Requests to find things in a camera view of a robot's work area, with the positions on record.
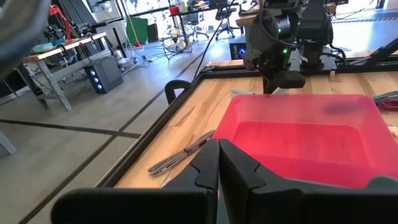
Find black office chair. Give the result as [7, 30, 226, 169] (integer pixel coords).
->
[213, 6, 239, 40]

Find grey blurred foreground object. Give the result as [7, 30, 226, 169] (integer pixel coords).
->
[0, 0, 52, 78]

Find wooden top workbench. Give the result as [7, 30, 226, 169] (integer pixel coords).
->
[17, 30, 113, 112]

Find black hook handle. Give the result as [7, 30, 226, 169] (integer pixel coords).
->
[164, 79, 193, 106]

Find maroon braided USB cable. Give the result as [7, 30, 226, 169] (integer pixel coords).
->
[376, 97, 398, 111]

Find grey computer tower blue lights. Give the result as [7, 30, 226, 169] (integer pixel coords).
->
[84, 55, 124, 94]

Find teal braided USB cable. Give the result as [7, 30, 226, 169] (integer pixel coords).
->
[372, 90, 398, 104]

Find round wire floor fan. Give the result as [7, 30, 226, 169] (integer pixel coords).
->
[160, 26, 189, 60]

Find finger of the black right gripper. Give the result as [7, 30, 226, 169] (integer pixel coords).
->
[243, 46, 279, 95]
[272, 70, 307, 90]

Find long black cable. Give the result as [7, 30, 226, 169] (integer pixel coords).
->
[192, 0, 237, 79]

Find red translucent plastic bin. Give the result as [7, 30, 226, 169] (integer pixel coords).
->
[213, 93, 398, 190]

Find black aluminium table frame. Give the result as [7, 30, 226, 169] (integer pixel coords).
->
[95, 37, 398, 189]

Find black office desk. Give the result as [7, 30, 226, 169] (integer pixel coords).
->
[169, 1, 246, 47]

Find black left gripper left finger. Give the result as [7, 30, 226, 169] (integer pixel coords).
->
[50, 138, 221, 224]

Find black computer with blue light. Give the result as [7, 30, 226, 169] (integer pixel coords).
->
[229, 42, 248, 60]

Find green board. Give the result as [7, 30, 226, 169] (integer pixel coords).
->
[126, 16, 149, 46]

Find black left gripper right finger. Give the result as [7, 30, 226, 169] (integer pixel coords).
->
[219, 138, 398, 224]

